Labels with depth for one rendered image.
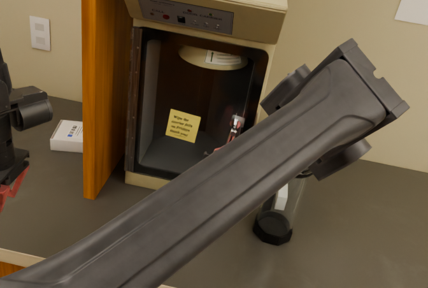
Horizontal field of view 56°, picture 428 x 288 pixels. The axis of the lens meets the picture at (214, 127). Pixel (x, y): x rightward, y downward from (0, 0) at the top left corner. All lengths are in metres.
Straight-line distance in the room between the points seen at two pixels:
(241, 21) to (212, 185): 0.60
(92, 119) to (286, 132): 0.73
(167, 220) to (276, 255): 0.81
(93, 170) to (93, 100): 0.19
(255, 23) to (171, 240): 0.63
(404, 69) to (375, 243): 0.57
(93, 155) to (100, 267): 0.80
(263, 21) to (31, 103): 0.45
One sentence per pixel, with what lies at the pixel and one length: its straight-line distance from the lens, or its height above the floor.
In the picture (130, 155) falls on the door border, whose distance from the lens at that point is 1.09.
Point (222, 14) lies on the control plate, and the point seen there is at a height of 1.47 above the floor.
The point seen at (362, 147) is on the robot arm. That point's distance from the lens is 0.43.
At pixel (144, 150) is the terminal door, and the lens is 1.07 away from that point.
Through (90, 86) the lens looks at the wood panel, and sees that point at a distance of 0.94.
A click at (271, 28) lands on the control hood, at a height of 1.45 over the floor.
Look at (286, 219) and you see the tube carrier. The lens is 1.01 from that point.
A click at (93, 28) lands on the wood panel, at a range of 0.89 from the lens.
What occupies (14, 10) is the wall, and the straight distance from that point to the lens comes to 1.60.
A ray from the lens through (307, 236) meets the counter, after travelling 1.12.
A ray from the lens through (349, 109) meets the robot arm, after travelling 0.33.
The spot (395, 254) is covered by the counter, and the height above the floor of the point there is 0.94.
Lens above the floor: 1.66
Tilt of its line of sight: 29 degrees down
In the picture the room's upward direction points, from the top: 10 degrees clockwise
